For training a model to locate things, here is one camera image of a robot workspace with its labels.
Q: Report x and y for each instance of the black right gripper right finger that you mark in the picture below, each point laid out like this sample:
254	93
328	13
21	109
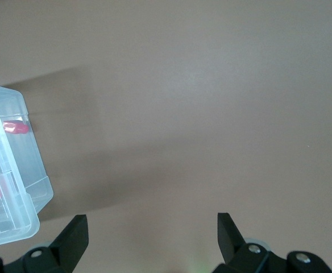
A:
234	253

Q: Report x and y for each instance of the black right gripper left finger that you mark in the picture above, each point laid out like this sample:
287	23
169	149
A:
66	250

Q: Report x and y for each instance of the clear ribbed plastic lid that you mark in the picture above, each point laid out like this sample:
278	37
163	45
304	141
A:
1	219

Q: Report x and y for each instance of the clear plastic storage box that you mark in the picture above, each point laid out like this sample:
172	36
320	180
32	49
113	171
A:
32	159

